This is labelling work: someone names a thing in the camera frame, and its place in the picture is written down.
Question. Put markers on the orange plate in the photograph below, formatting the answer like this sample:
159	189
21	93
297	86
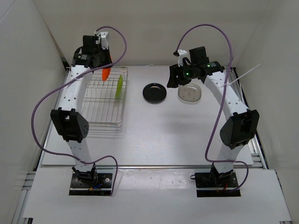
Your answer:
106	71

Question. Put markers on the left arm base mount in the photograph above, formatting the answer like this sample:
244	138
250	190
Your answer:
101	186

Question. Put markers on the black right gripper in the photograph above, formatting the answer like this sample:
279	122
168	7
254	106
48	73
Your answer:
174	71

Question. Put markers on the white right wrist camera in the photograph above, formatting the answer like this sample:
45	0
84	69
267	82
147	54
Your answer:
181	54

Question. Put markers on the metal wire dish rack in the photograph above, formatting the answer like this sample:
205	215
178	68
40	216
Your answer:
100	107

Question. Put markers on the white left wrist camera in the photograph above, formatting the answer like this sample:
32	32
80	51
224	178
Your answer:
102	39

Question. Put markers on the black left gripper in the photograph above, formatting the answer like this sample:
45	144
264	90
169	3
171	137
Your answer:
107	52

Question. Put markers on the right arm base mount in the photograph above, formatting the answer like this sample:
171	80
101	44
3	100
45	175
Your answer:
206	186

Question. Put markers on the green plate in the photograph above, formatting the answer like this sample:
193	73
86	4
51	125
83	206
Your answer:
119	87

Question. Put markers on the black plate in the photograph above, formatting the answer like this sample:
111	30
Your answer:
154	93

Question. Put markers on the aluminium table frame rail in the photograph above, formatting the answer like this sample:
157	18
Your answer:
254	145

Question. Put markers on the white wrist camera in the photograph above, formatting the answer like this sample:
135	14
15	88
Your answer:
102	39
181	54

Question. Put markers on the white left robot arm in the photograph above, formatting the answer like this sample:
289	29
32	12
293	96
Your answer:
67	118

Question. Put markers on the clear bumpy glass plate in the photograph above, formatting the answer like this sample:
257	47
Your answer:
189	101

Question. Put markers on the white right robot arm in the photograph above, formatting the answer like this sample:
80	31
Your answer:
241	122

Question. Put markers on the clear ribbed glass plate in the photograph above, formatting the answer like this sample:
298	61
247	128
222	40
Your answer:
190	91

